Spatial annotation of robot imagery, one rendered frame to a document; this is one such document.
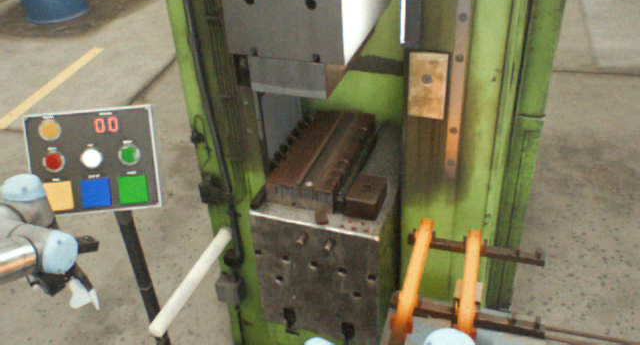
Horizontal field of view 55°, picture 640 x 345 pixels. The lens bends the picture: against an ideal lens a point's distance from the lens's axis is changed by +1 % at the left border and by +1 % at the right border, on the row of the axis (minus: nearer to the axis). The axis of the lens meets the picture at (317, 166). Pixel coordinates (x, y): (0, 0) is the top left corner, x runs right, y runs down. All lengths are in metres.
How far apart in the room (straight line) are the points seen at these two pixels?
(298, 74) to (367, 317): 0.75
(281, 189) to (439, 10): 0.64
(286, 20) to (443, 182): 0.62
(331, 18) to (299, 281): 0.80
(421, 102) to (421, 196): 0.31
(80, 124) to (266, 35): 0.59
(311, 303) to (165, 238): 1.41
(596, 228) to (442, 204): 1.56
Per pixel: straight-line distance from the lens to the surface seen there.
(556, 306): 2.77
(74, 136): 1.77
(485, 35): 1.47
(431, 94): 1.53
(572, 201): 3.33
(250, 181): 1.93
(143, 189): 1.72
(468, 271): 1.42
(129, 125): 1.72
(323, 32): 1.40
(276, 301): 1.93
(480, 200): 1.71
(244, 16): 1.46
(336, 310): 1.85
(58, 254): 1.21
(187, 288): 1.93
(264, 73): 1.51
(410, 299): 1.34
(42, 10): 6.15
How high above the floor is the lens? 1.98
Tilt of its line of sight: 35 degrees down
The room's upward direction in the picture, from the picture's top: 4 degrees counter-clockwise
